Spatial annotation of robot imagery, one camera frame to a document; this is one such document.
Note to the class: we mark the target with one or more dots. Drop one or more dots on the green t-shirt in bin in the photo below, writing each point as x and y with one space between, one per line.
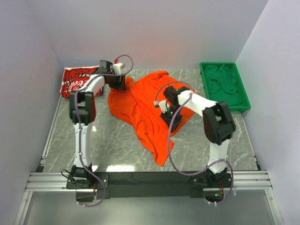
222 84

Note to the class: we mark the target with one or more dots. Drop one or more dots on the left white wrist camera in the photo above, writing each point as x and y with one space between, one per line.
118 67

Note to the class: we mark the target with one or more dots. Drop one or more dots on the green plastic bin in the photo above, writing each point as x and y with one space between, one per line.
245 104

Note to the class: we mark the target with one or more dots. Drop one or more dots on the red white printed folded t-shirt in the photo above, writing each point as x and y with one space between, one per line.
74 78

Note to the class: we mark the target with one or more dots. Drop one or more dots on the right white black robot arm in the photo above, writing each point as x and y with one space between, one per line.
218 128

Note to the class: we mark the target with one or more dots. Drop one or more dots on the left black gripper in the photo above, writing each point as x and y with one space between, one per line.
119 84

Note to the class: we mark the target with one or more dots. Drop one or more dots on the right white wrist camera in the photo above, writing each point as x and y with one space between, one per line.
163 105

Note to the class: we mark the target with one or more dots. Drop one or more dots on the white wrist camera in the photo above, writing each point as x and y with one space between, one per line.
118 67
163 105

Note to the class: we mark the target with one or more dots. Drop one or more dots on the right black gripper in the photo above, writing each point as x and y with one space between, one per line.
171 119

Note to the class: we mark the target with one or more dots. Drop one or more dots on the orange t-shirt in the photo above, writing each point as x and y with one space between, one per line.
135 106

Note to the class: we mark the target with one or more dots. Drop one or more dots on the aluminium rail frame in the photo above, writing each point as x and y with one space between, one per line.
115 148

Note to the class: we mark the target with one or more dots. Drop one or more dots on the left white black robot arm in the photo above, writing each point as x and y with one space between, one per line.
82 112

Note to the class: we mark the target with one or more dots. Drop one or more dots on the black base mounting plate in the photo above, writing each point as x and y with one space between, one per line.
144 184

